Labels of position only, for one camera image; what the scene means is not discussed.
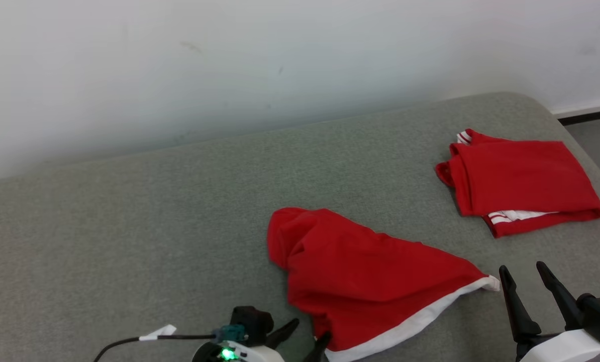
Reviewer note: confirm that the red Bulls 23 jersey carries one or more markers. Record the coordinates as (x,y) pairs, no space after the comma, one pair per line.
(516,176)

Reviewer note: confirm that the grey fabric sofa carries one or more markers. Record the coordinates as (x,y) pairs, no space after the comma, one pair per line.
(129,226)

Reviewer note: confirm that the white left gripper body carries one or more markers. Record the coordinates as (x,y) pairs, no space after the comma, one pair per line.
(250,354)

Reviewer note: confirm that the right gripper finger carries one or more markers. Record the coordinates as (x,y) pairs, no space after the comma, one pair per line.
(564,301)
(521,319)

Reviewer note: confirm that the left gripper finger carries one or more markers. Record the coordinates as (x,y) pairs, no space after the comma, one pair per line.
(320,349)
(281,334)

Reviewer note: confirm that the red shorts white hem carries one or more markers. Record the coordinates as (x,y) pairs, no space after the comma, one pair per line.
(360,281)

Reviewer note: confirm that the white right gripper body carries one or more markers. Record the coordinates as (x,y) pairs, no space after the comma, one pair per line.
(561,347)

